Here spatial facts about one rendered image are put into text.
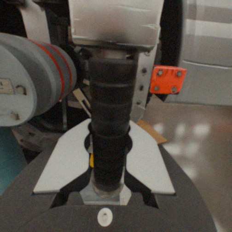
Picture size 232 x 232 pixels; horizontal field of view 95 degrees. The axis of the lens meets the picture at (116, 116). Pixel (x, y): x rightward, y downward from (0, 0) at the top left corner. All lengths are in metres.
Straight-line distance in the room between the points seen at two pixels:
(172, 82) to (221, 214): 1.06
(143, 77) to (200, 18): 0.27
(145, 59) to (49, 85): 0.22
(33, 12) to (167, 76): 0.33
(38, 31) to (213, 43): 0.51
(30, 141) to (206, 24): 0.68
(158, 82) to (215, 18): 0.28
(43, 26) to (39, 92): 0.18
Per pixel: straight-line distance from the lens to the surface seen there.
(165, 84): 0.33
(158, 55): 0.40
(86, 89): 0.55
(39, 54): 0.23
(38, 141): 0.48
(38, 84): 0.20
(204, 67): 0.53
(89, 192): 0.77
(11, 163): 0.40
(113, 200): 0.82
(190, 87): 0.52
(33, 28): 0.35
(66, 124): 0.51
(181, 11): 0.49
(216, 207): 1.24
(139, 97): 0.32
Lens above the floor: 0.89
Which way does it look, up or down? 28 degrees down
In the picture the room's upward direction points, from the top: 4 degrees clockwise
